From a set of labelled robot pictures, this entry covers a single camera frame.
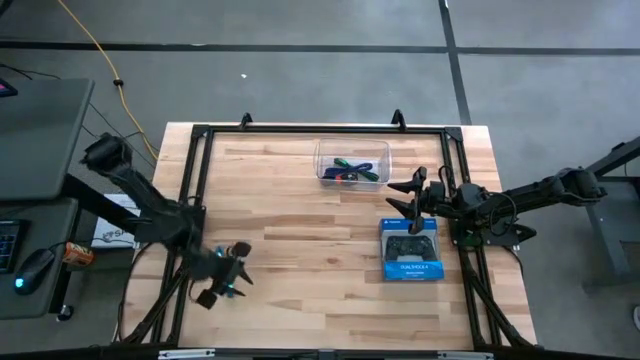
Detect white printed paper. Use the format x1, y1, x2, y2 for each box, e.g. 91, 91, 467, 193
91, 193, 144, 250

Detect green USB-C cable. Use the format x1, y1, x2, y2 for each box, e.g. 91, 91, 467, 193
333, 157, 380, 183

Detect orange snack packet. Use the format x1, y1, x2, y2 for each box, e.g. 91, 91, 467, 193
63, 241, 95, 266

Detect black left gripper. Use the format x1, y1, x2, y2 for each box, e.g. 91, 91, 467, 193
192, 241, 254, 311

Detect silver table bracket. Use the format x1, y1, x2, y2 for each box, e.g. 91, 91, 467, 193
158, 348, 216, 360
437, 351, 495, 360

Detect black keyboard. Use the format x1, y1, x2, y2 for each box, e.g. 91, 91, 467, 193
0, 219, 24, 275

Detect black cable with red tie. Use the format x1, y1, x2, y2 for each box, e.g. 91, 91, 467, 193
324, 171, 359, 185

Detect dark keyboard desk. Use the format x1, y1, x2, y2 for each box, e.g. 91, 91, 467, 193
0, 197, 79, 321

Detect blue DualShock controller box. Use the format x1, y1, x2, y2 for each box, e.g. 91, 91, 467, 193
378, 217, 446, 282

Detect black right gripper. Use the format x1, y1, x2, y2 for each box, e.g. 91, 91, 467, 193
385, 166, 447, 236

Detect purple USB-C cable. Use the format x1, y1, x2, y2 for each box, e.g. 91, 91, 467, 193
322, 161, 374, 180

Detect teal USB-C cable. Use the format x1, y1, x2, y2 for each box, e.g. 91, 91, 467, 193
214, 244, 236, 300

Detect yellow extension cord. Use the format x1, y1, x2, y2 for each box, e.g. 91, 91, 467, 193
57, 0, 160, 161

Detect black metal table frame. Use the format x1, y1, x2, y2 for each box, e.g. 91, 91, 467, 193
122, 122, 539, 351

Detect thin black floor cables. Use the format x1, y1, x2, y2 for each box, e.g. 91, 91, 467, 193
0, 63, 156, 169

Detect black computer mouse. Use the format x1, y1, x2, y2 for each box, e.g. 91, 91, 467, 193
13, 248, 57, 296

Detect grey desk top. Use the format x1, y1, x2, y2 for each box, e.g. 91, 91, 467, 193
0, 77, 95, 202

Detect black metal stand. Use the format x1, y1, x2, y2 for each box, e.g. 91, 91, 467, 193
549, 134, 640, 291

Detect clear plastic container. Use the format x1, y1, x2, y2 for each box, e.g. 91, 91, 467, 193
313, 138, 392, 192

